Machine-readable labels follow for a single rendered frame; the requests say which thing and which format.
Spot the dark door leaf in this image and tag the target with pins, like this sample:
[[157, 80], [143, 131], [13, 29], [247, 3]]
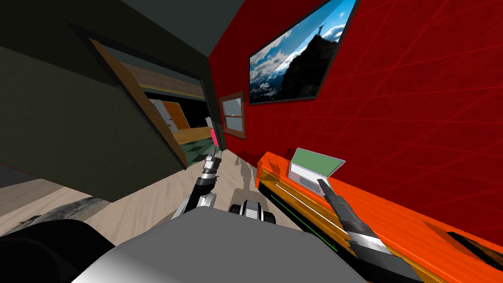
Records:
[[215, 112]]

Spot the brown framed window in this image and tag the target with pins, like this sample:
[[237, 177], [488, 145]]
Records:
[[233, 114]]

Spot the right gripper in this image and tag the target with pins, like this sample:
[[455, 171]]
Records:
[[341, 208]]

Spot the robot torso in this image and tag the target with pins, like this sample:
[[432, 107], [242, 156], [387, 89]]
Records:
[[220, 251]]

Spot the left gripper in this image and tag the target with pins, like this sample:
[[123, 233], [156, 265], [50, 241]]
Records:
[[211, 165]]

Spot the orange desk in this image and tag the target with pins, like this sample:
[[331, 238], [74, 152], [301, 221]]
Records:
[[397, 232]]

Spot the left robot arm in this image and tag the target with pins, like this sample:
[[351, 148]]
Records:
[[201, 189]]

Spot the grey laptop with green screen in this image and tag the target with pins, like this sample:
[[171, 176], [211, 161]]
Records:
[[314, 167]]

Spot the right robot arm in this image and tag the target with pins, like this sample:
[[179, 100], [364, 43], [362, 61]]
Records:
[[371, 247]]

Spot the framed mountain picture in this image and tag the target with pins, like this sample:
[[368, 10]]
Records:
[[302, 59]]

